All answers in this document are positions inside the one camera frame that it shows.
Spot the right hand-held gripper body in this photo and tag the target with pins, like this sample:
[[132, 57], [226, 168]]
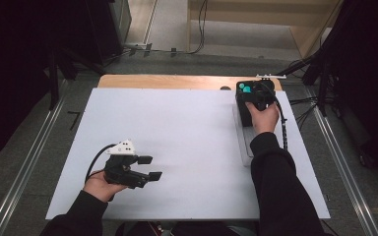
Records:
[[264, 93]]

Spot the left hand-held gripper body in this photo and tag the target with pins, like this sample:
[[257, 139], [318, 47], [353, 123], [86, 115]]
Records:
[[121, 170]]

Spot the blue phone case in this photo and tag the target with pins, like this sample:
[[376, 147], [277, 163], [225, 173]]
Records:
[[246, 89]]

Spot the clear plastic tray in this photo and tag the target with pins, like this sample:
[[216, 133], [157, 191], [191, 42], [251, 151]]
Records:
[[244, 144]]

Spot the person's right hand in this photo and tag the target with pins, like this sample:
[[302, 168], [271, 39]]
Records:
[[264, 119]]

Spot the person's left hand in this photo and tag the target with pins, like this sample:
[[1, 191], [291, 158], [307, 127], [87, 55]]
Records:
[[101, 188]]

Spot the black round table grommet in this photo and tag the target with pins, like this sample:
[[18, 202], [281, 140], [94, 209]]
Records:
[[225, 88]]

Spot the white board sheet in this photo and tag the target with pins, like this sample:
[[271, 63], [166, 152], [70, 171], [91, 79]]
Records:
[[193, 147]]

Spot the black metal stand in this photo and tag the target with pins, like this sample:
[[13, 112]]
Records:
[[321, 75], [54, 82]]

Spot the person's lap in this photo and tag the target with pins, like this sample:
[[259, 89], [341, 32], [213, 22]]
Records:
[[190, 229]]

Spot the light wooden shelf unit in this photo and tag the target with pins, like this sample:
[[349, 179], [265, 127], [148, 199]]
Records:
[[275, 13]]

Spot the black curtain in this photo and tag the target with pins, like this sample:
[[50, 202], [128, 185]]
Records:
[[370, 82], [10, 65]]

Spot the dark cabinet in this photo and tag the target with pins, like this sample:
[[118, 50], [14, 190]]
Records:
[[111, 29]]

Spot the metal floor rail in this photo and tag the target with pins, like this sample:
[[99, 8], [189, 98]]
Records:
[[26, 164], [344, 164]]

